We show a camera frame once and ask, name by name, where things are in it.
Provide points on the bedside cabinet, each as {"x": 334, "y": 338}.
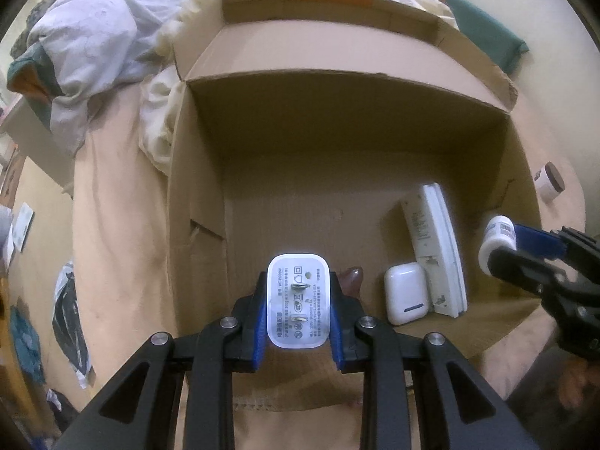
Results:
{"x": 42, "y": 150}

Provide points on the white jar with brown lid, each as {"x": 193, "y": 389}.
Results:
{"x": 546, "y": 187}

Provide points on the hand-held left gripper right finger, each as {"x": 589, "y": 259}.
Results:
{"x": 338, "y": 333}

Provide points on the small white bottle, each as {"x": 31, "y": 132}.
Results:
{"x": 494, "y": 243}

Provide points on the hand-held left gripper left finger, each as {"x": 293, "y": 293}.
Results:
{"x": 257, "y": 333}

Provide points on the black and white plastic bag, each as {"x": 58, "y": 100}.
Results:
{"x": 70, "y": 323}

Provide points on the teal and orange cloth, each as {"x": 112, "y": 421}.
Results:
{"x": 33, "y": 70}

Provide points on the pale lavender quilt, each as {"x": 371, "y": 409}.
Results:
{"x": 93, "y": 33}

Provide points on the brown wooden furniture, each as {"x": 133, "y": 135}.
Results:
{"x": 16, "y": 365}

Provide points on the cardboard box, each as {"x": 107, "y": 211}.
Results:
{"x": 328, "y": 173}

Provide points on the white charger plug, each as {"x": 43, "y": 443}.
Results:
{"x": 300, "y": 304}

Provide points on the white remote control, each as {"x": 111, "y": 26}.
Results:
{"x": 436, "y": 253}

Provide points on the dark patterned blanket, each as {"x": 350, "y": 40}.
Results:
{"x": 33, "y": 14}

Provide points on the white paper sheets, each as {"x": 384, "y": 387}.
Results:
{"x": 23, "y": 225}

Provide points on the person's right hand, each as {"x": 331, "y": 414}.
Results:
{"x": 579, "y": 379}

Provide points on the white earbuds case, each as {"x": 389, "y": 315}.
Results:
{"x": 405, "y": 293}

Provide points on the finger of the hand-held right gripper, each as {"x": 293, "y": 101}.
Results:
{"x": 520, "y": 267}
{"x": 539, "y": 241}

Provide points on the cream printed duvet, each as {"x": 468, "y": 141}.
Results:
{"x": 159, "y": 117}

